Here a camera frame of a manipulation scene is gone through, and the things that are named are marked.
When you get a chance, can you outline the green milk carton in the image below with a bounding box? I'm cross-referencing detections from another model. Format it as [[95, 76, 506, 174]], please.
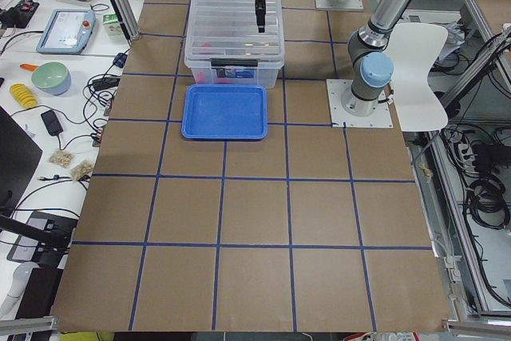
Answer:
[[101, 14, 124, 36]]

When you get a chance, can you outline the clear plastic box lid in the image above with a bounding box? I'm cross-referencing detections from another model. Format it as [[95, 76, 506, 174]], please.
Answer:
[[183, 0, 287, 63]]

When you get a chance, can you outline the black box latch handle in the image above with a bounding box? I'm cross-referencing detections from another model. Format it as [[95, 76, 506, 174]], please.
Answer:
[[211, 58, 258, 68]]

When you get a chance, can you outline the black power adapter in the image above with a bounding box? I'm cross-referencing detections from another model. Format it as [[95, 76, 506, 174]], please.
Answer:
[[41, 109, 63, 137]]

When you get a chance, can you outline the blue plastic tray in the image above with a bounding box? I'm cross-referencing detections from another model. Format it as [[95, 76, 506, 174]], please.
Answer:
[[181, 84, 267, 141]]

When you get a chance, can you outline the green blue bowl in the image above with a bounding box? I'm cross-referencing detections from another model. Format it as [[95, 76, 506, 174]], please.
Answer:
[[31, 61, 71, 96]]

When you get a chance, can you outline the toy carrot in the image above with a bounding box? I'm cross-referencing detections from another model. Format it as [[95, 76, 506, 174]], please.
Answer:
[[19, 63, 38, 72]]

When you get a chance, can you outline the near teach pendant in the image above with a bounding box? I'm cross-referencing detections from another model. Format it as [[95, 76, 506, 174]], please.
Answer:
[[36, 9, 96, 54]]

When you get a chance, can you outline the white chair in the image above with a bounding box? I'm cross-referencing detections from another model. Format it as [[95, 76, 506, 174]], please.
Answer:
[[385, 22, 448, 132]]

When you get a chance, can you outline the black cable coil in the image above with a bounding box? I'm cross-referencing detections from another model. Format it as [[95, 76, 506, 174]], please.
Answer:
[[462, 176, 510, 230]]

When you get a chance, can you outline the clear plastic storage box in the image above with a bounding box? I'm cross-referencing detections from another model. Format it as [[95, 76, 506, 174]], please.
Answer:
[[183, 0, 287, 89]]

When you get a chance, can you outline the snack bag on desk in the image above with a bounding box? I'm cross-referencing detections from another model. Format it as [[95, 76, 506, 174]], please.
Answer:
[[70, 160, 94, 181], [49, 149, 74, 169]]

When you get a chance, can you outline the black monitor on desk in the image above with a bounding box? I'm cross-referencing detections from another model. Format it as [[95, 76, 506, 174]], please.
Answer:
[[0, 108, 42, 216]]

